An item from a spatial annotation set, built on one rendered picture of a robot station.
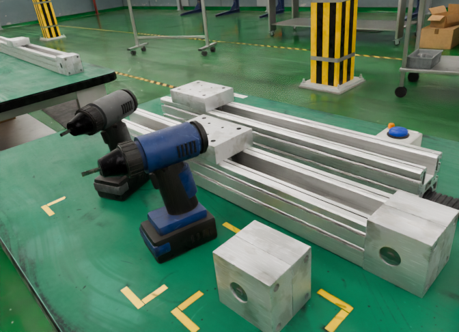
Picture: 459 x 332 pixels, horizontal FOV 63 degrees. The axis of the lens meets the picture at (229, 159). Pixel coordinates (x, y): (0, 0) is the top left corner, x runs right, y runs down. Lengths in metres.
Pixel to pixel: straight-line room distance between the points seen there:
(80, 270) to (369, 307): 0.47
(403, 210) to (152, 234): 0.40
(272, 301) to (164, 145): 0.27
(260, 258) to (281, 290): 0.05
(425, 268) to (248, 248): 0.24
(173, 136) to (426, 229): 0.38
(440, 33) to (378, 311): 5.23
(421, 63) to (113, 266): 3.32
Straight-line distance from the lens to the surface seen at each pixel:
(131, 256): 0.71
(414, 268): 0.60
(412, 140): 0.92
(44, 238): 0.84
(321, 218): 0.64
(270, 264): 0.50
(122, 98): 0.85
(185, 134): 0.60
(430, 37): 5.73
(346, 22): 3.93
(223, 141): 0.76
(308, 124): 0.92
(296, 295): 0.55
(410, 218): 0.60
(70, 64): 2.21
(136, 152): 0.57
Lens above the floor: 1.22
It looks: 27 degrees down
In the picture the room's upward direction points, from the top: 6 degrees counter-clockwise
